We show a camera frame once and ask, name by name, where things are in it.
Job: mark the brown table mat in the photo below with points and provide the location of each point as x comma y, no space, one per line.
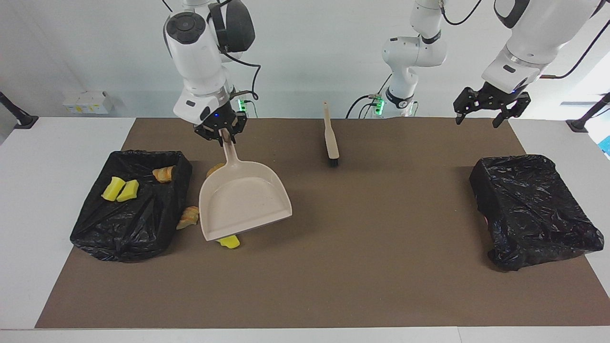
333,286

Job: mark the bin lined with black bag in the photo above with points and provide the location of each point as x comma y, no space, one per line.
529,209
128,228

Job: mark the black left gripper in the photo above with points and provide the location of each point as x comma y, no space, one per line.
498,95

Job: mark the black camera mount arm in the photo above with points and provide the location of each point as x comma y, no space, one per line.
586,116
19,116

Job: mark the orange-brown nugget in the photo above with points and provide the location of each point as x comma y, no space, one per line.
213,169

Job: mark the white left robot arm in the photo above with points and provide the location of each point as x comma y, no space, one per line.
533,38

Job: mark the white cardboard box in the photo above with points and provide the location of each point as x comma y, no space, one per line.
74,102
100,101

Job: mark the curved yellow sponge piece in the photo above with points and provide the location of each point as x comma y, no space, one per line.
128,190

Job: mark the beige plastic dustpan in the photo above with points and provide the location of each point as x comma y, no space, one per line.
243,200

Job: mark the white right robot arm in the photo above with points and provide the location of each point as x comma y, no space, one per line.
195,52

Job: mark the notched yellow sponge piece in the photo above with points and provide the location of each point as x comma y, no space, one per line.
112,188

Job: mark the beige crusty bread chunk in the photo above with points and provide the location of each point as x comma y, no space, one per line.
164,175

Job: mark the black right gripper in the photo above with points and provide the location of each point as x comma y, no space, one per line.
221,123

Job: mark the layered croissant piece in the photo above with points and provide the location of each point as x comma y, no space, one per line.
188,218

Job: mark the chunky yellow sponge piece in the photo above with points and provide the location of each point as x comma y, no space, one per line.
231,243

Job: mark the beige hand brush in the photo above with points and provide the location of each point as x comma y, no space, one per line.
332,143

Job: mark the blue panel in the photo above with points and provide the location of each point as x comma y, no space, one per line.
606,146

